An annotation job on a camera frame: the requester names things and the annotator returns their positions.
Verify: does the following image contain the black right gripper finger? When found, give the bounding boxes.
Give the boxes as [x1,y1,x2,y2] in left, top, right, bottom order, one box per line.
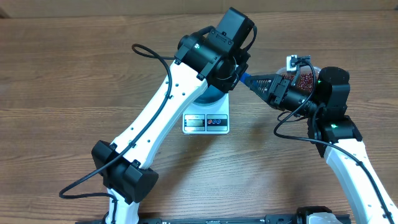
[251,73,277,83]
[249,83,272,104]

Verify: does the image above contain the blue plastic measuring scoop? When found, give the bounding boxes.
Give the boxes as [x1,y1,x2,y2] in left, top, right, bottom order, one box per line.
[240,73,252,86]

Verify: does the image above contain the red adzuki beans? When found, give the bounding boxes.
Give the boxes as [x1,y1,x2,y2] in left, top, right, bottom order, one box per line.
[282,72,313,94]

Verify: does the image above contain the white digital kitchen scale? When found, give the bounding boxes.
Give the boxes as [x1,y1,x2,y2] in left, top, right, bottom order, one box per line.
[182,94,230,134]

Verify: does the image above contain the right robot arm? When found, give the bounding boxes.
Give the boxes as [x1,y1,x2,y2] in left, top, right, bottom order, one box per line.
[241,65,397,223]

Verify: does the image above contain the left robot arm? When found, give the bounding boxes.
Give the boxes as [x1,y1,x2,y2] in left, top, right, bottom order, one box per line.
[91,7,257,223]

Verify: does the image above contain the blue metal bowl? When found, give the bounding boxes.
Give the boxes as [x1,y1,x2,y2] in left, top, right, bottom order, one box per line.
[193,85,225,105]

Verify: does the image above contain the clear plastic container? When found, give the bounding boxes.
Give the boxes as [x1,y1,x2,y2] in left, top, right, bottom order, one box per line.
[275,65,322,94]

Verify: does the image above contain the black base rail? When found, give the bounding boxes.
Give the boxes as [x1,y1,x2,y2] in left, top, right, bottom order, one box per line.
[75,205,352,224]

